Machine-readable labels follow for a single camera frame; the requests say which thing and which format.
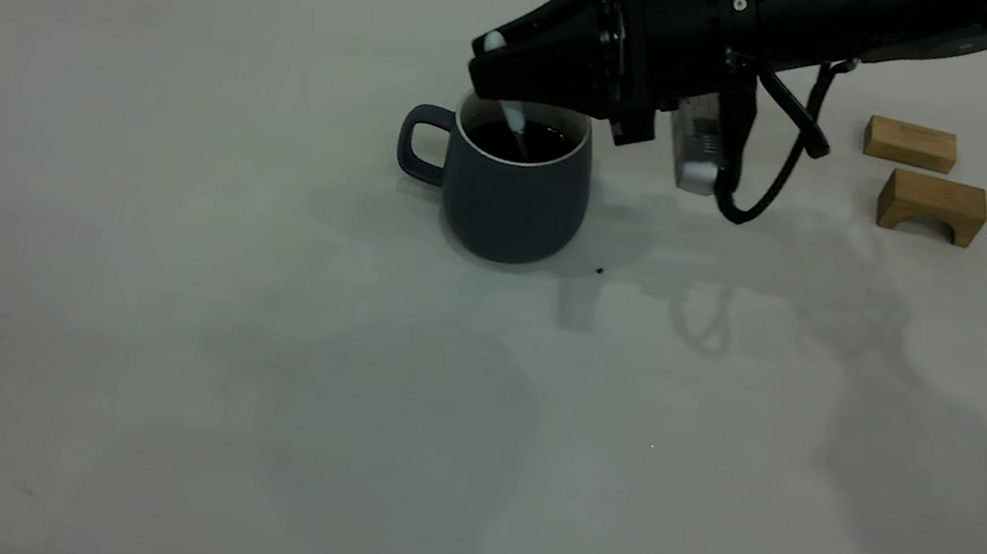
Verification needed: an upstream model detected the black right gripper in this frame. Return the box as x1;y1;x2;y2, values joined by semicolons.
458;0;799;174

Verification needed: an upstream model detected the metal spoon pale blue handle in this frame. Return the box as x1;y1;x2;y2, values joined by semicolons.
465;29;551;162

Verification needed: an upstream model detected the dark grey ceramic cup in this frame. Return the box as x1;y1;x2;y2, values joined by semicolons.
379;79;604;278

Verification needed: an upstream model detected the flat rectangular wooden block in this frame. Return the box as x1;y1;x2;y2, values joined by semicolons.
858;114;963;177

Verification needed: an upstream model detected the arched wooden block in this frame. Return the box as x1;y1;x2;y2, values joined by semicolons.
871;165;987;251

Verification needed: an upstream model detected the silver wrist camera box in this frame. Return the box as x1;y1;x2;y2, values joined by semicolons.
659;86;739;199

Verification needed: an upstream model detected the black camera cable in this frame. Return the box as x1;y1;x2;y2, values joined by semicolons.
702;40;859;241

